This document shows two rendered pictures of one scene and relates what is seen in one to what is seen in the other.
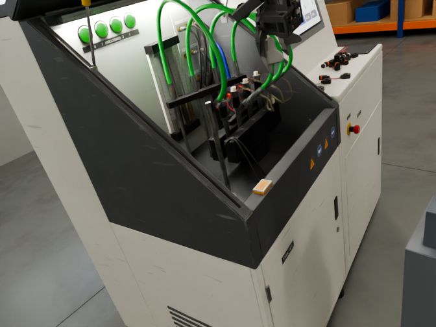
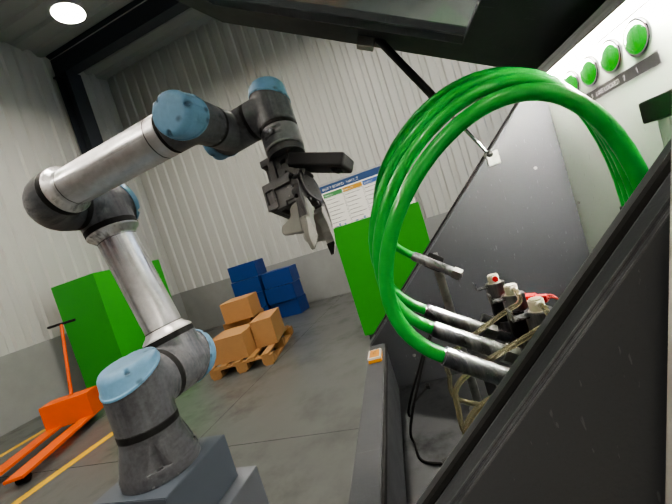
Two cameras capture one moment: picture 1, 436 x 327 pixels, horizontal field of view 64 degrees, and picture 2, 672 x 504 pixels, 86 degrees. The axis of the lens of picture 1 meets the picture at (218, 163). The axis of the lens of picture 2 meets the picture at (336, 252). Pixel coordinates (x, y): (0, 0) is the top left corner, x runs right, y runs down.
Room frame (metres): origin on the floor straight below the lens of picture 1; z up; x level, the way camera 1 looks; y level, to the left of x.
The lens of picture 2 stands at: (1.43, -0.51, 1.25)
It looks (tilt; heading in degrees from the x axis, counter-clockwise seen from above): 3 degrees down; 149
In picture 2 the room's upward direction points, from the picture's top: 17 degrees counter-clockwise
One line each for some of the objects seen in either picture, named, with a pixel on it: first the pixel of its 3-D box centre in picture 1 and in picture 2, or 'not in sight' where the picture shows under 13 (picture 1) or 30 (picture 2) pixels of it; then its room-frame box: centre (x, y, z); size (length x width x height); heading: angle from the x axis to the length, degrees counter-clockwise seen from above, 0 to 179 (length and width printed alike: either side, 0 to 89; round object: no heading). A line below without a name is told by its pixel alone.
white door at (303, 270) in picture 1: (314, 270); not in sight; (0.91, -0.25, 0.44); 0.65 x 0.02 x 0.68; 140
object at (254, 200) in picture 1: (298, 170); (386, 455); (0.93, -0.24, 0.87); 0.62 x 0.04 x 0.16; 140
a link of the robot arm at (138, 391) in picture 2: not in sight; (138, 387); (0.58, -0.55, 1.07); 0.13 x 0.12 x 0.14; 133
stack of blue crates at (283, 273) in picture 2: not in sight; (268, 288); (-5.36, 1.79, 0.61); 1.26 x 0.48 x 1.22; 42
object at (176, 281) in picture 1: (249, 259); not in sight; (1.10, -0.03, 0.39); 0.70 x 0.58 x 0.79; 140
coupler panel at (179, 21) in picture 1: (193, 51); not in sight; (1.43, -0.01, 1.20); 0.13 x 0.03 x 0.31; 140
